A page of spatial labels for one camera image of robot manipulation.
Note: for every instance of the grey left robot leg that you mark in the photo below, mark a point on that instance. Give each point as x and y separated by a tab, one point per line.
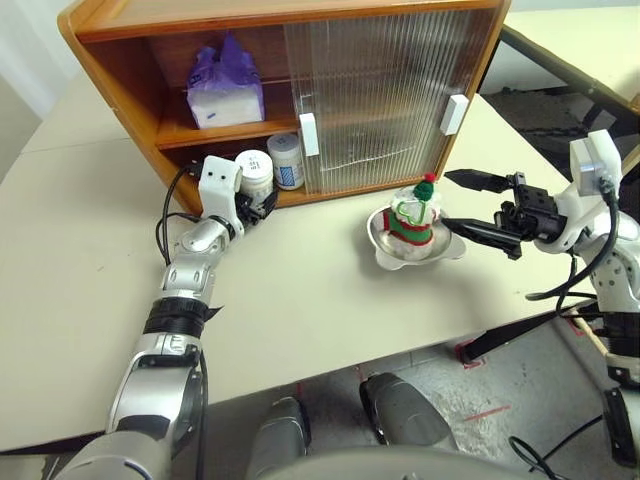
280	435

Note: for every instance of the grey robot leg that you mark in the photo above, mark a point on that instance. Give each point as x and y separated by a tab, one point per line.
405	415
280	435

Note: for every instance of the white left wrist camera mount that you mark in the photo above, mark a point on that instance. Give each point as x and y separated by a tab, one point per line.
217	185

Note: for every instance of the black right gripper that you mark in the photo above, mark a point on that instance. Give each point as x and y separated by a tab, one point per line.
540	215

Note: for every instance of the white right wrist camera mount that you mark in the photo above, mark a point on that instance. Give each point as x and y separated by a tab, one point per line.
595	155

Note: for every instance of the white jar with blue label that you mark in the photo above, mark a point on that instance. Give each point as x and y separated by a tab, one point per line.
287	165
256	175

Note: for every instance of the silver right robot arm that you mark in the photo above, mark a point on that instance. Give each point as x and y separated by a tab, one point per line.
620	280

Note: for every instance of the steel dish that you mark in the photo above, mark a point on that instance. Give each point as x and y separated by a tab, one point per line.
440	250

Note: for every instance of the white plush toy green hat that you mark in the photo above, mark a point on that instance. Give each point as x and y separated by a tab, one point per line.
412	225

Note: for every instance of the purple tissue pack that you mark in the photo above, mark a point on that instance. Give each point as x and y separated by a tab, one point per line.
225	95

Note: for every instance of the wooden cabinet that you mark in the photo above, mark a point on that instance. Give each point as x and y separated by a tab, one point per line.
135	100

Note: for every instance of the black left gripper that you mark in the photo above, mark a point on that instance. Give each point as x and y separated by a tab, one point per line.
252	212

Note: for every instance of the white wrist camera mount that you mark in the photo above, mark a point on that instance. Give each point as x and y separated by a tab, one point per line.
217	185
595	155

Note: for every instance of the grey right robot leg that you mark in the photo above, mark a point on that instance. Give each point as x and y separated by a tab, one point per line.
405	415

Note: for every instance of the silver robot torso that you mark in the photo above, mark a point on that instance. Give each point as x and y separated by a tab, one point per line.
375	465

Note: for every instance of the cream side table black frame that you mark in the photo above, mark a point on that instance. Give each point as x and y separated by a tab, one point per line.
560	40

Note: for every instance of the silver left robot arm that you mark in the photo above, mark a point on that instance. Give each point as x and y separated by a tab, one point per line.
160	380

